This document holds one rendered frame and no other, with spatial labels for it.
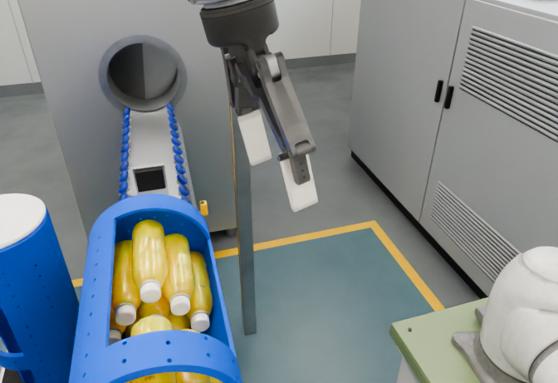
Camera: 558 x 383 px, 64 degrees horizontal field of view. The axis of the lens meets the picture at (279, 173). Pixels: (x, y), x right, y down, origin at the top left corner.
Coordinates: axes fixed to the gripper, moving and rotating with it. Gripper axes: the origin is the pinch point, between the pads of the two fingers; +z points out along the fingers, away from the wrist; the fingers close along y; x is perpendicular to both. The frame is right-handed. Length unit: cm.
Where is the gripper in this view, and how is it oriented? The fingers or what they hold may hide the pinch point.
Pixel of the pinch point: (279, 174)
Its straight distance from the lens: 53.3
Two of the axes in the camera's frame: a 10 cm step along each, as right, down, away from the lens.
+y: 3.8, 3.8, -8.4
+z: 2.1, 8.5, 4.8
